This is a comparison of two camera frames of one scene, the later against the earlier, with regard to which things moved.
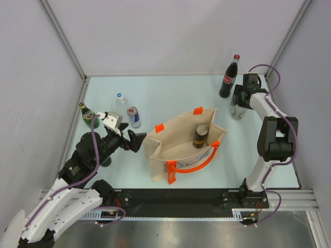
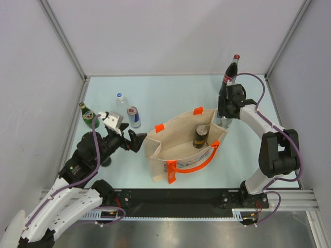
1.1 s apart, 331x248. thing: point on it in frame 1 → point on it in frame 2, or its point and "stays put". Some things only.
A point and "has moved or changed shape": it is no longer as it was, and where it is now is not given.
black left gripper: [136, 139] stays put
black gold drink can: [200, 136] stays put
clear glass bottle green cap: [237, 112] has moved or changed shape
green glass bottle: [87, 115] stays put
